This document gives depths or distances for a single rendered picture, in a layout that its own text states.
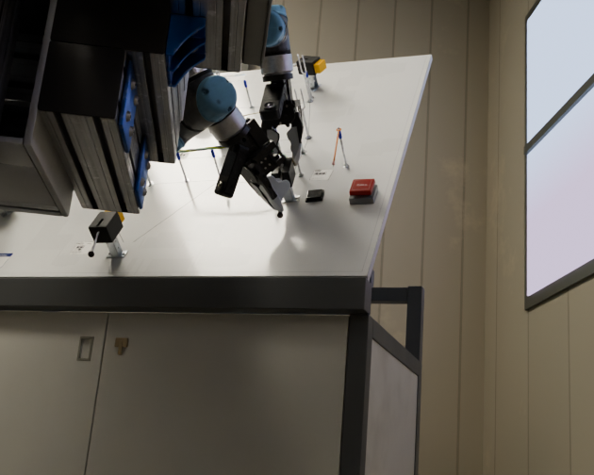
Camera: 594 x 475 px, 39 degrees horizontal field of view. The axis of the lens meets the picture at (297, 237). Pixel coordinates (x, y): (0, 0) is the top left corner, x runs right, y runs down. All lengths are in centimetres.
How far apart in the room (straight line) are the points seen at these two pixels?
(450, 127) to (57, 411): 297
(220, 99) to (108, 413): 73
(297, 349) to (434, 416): 236
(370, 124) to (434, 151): 217
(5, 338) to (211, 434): 57
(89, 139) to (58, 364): 95
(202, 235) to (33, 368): 48
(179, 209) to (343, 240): 46
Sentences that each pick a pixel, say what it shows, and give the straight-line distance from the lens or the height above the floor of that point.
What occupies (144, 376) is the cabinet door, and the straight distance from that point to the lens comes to 182.
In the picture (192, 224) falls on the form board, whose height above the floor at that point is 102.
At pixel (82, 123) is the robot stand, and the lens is 102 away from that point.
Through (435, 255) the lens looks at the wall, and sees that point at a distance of 415.
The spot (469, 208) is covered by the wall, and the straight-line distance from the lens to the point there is 427.
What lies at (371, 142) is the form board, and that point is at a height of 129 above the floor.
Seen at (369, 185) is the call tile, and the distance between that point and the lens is 186.
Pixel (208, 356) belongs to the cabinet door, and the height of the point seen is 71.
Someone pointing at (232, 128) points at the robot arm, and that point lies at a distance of 172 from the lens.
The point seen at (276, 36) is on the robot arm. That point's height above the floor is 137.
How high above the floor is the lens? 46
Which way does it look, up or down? 17 degrees up
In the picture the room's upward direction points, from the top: 5 degrees clockwise
